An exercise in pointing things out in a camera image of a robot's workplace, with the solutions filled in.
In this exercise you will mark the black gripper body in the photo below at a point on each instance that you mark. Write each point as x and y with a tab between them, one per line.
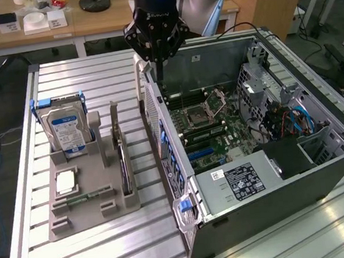
154	1

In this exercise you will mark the graphics card with black fan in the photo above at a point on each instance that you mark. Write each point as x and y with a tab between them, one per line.
125	167

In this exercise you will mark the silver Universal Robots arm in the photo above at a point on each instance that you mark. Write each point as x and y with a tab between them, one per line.
205	8

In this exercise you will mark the white paper sheets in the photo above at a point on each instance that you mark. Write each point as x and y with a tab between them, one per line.
131	8

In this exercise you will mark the wooden desk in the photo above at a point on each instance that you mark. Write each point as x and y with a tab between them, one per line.
93	23

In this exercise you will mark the black round lamp base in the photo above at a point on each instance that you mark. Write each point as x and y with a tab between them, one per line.
94	3

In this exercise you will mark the black RAM slot bank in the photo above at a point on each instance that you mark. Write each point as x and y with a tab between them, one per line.
184	99

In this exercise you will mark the metal socket cover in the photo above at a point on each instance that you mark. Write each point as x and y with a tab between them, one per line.
215	101

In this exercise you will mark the plain white box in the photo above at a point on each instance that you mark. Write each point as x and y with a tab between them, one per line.
56	19

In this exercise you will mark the CPU socket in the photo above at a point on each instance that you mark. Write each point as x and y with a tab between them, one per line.
196	117

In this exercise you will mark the red packet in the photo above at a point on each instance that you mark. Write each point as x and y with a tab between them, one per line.
58	2

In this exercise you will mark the metal disk bay cage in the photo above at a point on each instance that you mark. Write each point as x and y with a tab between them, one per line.
254	92

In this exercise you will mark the white box with round tray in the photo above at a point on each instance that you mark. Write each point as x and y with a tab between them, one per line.
36	24

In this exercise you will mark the green motherboard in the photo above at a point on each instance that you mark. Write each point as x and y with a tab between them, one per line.
221	130

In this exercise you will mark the hard disk in blue caddy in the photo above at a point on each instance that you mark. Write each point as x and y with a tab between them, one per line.
64	131

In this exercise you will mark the blue expansion slot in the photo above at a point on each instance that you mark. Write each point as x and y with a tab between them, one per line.
200	154

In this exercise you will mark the white tape roll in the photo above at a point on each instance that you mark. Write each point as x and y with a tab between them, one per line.
19	0

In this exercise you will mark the white box with black top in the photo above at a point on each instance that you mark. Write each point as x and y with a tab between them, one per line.
7	24

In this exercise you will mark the white chipset heatsink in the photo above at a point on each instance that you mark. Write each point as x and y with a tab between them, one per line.
236	153

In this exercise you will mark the silver CPU chip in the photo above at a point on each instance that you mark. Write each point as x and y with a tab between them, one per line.
65	183

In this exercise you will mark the loose green RAM stick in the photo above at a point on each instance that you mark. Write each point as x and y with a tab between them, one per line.
80	197

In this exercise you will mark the grey printed parts rack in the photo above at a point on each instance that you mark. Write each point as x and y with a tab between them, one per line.
97	204

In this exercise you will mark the blue case latch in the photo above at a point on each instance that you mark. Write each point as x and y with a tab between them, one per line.
185	206

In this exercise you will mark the grey power supply with label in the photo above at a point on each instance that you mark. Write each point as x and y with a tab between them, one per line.
216	198

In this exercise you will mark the dark grey open PC case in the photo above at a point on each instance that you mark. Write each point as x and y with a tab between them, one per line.
261	218

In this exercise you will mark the white case wall sticker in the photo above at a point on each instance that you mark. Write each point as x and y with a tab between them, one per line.
196	58

